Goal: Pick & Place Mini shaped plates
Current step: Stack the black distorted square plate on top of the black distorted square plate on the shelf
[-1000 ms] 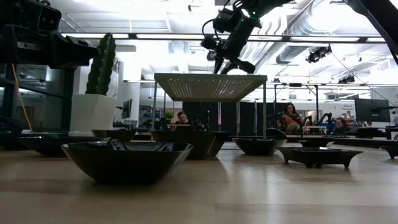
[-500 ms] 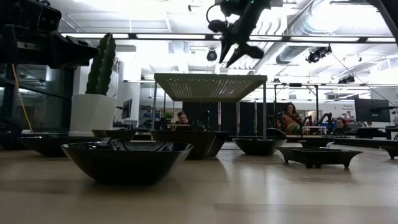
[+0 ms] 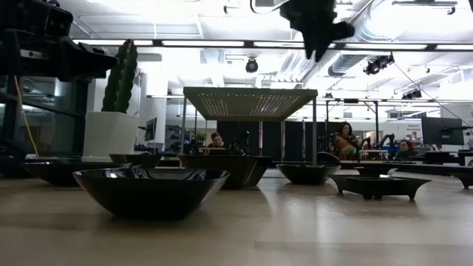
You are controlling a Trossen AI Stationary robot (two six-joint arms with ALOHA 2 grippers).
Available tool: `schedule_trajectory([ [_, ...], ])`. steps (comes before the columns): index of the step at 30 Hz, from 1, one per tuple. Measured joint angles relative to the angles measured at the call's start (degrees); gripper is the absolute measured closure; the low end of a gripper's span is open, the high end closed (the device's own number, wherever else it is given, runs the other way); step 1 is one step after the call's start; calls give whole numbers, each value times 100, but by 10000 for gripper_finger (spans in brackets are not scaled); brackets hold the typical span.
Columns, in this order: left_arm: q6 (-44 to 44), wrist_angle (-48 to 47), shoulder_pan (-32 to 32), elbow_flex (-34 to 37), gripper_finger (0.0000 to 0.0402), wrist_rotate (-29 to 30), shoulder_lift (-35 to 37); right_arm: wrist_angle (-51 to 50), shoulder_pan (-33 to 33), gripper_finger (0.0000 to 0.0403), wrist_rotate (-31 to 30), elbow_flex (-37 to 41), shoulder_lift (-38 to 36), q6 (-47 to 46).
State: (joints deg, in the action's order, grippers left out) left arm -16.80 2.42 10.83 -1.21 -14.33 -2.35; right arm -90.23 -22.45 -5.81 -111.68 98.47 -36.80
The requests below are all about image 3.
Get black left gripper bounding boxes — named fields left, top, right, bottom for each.
left=0, top=28, right=118, bottom=83

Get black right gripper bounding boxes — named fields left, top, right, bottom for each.
left=279, top=0, right=355, bottom=63

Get black wavy square bowl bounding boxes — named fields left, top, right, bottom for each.
left=178, top=154, right=274, bottom=191
left=109, top=153, right=163, bottom=169

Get black small square plate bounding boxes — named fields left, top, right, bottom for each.
left=353, top=167, right=399, bottom=177
left=451, top=172, right=473, bottom=190
left=327, top=174, right=432, bottom=202

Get black cups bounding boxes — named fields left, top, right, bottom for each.
left=72, top=166, right=231, bottom=219

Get green cactus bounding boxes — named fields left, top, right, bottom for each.
left=101, top=38, right=139, bottom=114

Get black framed glass cabinet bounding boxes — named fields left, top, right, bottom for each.
left=0, top=75, right=89, bottom=160

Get black ceiling spotlight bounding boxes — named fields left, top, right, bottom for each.
left=401, top=88, right=423, bottom=100
left=363, top=52, right=395, bottom=76

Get green perforated metal shelf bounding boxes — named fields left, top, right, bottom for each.
left=179, top=86, right=319, bottom=167

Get black computer monitor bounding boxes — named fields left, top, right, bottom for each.
left=421, top=116, right=465, bottom=146
left=144, top=117, right=158, bottom=142

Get person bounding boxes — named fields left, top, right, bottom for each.
left=395, top=139, right=418, bottom=160
left=330, top=121, right=361, bottom=160
left=206, top=132, right=227, bottom=149

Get black partition panel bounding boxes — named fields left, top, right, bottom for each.
left=217, top=120, right=333, bottom=163

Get long ceiling light strip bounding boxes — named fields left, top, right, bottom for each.
left=72, top=38, right=473, bottom=52

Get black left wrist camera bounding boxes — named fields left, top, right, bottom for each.
left=44, top=3, right=74, bottom=38

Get black gantry frame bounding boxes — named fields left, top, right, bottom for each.
left=324, top=98, right=380, bottom=152

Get yellow power cable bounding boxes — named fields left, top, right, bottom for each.
left=13, top=75, right=41, bottom=159

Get black aluminium table frame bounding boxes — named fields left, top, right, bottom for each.
left=158, top=157, right=473, bottom=178

